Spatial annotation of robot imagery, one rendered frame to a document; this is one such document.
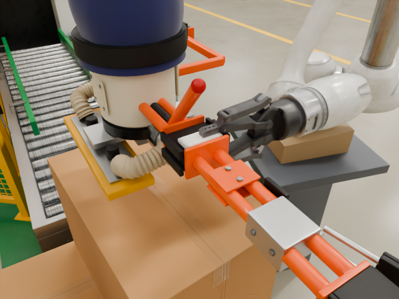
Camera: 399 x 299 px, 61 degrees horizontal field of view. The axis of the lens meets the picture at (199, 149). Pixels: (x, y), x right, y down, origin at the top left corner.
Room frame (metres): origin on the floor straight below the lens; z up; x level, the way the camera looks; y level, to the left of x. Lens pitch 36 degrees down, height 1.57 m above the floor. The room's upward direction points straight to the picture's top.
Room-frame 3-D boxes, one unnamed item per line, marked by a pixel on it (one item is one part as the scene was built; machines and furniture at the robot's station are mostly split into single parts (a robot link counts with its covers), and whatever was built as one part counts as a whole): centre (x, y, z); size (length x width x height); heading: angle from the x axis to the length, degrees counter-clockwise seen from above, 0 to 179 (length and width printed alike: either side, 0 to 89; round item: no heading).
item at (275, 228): (0.29, -0.11, 1.23); 0.07 x 0.07 x 0.04; 32
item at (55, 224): (1.02, 0.31, 0.58); 0.70 x 0.03 x 0.06; 120
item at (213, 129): (0.48, -0.02, 1.27); 0.05 x 0.01 x 0.03; 122
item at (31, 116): (2.20, 1.30, 0.60); 1.60 x 0.11 x 0.09; 30
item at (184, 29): (0.69, 0.14, 1.35); 0.23 x 0.23 x 0.04
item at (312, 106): (0.59, -0.20, 1.23); 0.09 x 0.06 x 0.09; 32
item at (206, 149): (0.48, 0.01, 1.23); 0.10 x 0.08 x 0.06; 122
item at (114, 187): (0.64, 0.22, 1.13); 0.34 x 0.10 x 0.05; 32
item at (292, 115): (0.55, -0.13, 1.23); 0.09 x 0.07 x 0.08; 122
